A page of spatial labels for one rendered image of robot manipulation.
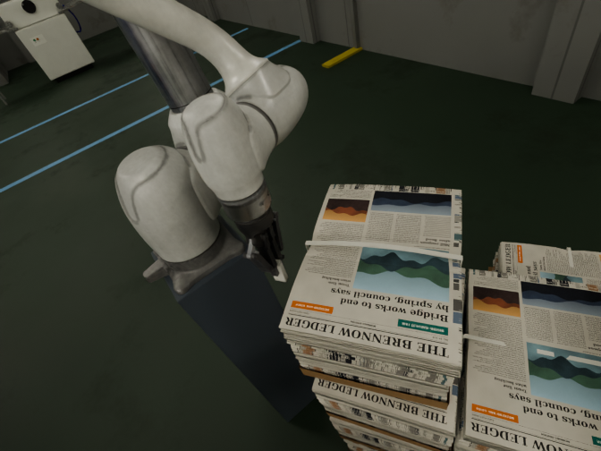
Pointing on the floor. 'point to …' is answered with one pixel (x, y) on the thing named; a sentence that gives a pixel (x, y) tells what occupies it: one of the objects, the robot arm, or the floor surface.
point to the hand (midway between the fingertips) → (277, 270)
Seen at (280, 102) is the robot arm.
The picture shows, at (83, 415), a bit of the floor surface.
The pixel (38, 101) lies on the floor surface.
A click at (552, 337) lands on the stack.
